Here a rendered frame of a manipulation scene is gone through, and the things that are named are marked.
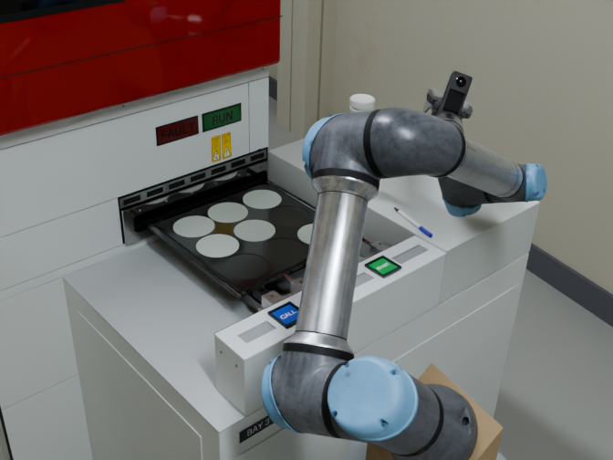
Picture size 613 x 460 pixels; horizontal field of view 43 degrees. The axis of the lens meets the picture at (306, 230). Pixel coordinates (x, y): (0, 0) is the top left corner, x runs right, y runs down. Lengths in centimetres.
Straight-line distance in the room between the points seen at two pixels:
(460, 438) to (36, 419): 119
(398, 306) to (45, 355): 87
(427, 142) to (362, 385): 40
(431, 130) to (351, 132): 13
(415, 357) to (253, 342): 52
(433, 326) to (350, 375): 70
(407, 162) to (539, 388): 175
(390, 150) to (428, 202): 66
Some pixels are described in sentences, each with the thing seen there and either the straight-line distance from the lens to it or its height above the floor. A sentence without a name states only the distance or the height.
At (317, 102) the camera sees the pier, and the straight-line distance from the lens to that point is 437.
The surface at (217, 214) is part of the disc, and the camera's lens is 192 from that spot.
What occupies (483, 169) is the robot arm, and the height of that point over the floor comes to 126.
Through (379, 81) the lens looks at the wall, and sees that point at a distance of 402.
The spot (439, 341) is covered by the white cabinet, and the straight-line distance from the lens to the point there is 187.
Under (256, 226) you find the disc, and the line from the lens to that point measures 187.
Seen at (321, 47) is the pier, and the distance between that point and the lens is 426.
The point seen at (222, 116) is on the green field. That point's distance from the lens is 195.
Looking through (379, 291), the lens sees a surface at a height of 95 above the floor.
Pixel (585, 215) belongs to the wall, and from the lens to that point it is 321.
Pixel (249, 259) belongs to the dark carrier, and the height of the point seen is 90.
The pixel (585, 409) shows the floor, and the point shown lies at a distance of 287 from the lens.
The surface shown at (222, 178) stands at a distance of 201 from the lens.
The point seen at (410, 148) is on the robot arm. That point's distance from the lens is 125.
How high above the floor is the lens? 188
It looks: 32 degrees down
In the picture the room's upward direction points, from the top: 2 degrees clockwise
